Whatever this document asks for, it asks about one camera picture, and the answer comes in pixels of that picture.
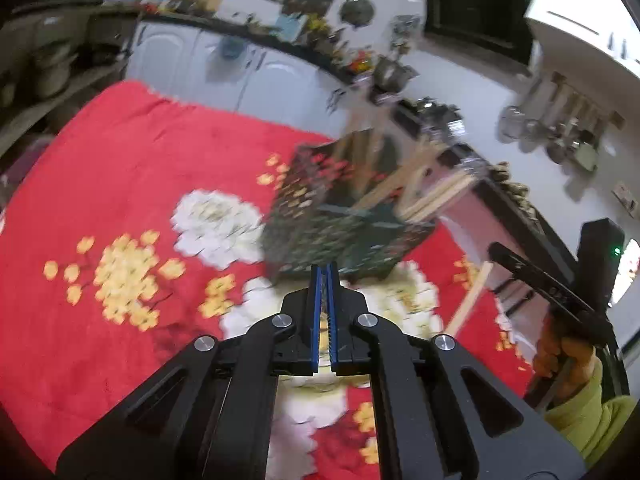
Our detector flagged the pale green spatula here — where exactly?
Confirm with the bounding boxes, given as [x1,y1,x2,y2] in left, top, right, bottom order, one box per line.
[575,110,601,172]

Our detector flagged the chopstick pair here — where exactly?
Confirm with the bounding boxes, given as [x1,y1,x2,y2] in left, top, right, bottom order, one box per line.
[442,260,496,338]

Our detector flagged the person's right hand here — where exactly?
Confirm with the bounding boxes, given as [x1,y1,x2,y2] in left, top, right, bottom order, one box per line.
[532,317,603,403]

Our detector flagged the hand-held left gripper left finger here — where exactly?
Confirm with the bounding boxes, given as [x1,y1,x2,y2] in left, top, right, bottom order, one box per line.
[55,264,328,480]

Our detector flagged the black range hood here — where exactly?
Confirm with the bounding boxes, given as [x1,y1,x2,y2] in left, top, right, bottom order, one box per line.
[420,0,536,66]

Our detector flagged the steel ladle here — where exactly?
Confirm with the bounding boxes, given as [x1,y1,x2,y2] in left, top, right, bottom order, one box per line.
[547,97,581,164]

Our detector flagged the blue hanging bin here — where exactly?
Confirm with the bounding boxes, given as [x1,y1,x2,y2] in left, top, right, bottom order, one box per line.
[220,35,246,61]

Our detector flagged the steel skimmer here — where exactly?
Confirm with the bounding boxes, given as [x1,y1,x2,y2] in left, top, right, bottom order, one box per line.
[522,87,561,154]

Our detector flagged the dark green utensil holder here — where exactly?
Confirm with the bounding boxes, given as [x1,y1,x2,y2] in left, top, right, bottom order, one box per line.
[262,130,436,281]

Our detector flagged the stacked old pots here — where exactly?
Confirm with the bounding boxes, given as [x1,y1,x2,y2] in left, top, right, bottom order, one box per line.
[32,42,73,98]

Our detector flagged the white upper cabinet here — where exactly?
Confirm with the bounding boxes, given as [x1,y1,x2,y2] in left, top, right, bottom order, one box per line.
[522,0,640,68]

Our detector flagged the hanging steel pot lid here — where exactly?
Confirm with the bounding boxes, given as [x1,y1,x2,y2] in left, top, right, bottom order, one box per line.
[339,0,376,26]

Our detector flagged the bunch of chopsticks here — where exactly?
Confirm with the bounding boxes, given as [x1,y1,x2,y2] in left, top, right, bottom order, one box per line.
[332,107,478,223]

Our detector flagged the red floral blanket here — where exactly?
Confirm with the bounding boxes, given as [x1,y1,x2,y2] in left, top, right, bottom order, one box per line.
[0,80,541,480]

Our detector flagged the white base cabinets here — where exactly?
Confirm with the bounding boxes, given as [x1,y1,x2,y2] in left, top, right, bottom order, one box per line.
[125,20,351,136]

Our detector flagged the black kitchen countertop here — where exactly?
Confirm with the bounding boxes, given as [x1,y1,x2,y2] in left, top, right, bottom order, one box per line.
[100,2,581,271]

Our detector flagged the white countertop box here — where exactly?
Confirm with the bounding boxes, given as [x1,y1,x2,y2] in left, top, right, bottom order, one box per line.
[220,0,283,26]

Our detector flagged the pile of ginger roots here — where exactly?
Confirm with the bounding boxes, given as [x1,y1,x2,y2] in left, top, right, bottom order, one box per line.
[487,160,543,226]

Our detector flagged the metal shelf rack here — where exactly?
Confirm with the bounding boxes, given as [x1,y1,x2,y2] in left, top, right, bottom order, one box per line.
[0,0,141,171]

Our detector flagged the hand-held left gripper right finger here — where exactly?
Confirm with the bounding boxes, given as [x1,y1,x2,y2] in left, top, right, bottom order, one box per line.
[326,262,587,480]

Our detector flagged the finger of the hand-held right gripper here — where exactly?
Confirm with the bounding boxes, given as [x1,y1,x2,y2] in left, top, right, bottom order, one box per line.
[487,241,602,319]

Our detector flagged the pink base cabinets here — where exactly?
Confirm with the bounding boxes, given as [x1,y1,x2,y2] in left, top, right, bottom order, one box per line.
[440,185,576,351]

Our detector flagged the utensil hanging rail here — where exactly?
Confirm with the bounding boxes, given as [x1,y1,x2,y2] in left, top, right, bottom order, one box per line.
[550,72,626,127]

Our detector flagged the large steel stockpot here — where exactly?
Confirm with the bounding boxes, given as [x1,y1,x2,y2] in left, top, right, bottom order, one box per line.
[372,55,416,93]

